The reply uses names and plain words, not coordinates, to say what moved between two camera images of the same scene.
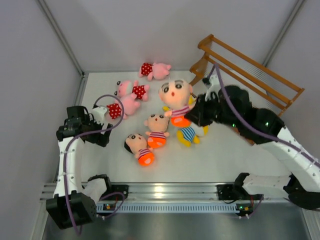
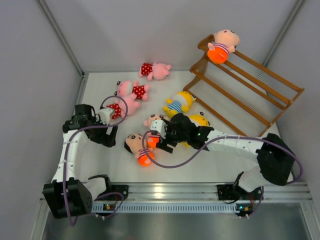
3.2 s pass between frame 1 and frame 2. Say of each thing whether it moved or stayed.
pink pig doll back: stayed
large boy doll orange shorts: moved
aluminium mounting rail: stayed
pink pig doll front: stayed
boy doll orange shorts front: stayed
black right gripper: moved
